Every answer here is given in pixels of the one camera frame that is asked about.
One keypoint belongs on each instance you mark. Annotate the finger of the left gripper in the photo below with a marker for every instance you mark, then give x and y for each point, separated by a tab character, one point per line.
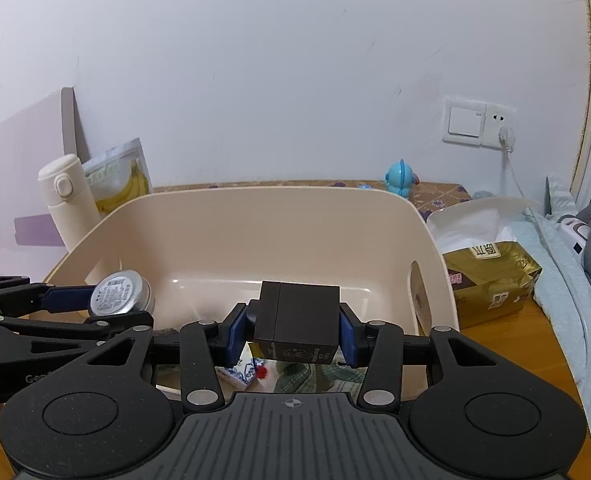
29	339
19	296

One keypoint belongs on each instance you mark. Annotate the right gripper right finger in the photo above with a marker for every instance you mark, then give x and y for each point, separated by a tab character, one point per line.
383	349

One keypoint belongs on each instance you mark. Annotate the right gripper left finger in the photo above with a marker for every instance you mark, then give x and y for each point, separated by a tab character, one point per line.
198	348

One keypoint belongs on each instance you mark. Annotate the round silver tin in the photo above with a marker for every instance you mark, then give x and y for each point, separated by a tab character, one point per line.
122	292

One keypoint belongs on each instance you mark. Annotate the blue white porcelain-pattern box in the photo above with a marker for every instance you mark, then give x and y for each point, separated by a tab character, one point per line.
243	373

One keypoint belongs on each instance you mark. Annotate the small black box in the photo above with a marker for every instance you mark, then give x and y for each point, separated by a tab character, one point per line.
296	322

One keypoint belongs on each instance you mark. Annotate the green plaid scrunchie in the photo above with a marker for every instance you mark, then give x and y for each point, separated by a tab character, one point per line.
303	378

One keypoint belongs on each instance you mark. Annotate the white plush cat toy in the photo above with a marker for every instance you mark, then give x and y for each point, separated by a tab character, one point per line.
263	369

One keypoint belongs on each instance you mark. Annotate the purple white headboard panel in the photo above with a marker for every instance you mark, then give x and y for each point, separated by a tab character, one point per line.
30	245

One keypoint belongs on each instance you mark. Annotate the beige plastic storage bin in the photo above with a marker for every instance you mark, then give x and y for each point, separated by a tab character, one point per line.
204	251

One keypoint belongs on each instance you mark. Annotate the gold tissue pack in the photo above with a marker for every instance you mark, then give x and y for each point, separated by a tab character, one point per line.
491	274

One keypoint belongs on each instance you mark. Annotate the cream thermos bottle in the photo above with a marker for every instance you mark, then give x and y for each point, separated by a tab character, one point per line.
66	192

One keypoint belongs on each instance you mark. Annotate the banana chips snack pouch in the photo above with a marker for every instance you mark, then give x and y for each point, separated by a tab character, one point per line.
118	176

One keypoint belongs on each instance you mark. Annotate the blue cartoon figurine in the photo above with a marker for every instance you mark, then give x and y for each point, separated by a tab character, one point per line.
400	179

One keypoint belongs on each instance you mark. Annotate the light blue bedding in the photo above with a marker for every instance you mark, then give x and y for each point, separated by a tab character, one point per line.
563	290

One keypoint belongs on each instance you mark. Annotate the white wall switch socket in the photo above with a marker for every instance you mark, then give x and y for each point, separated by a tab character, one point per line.
479	124

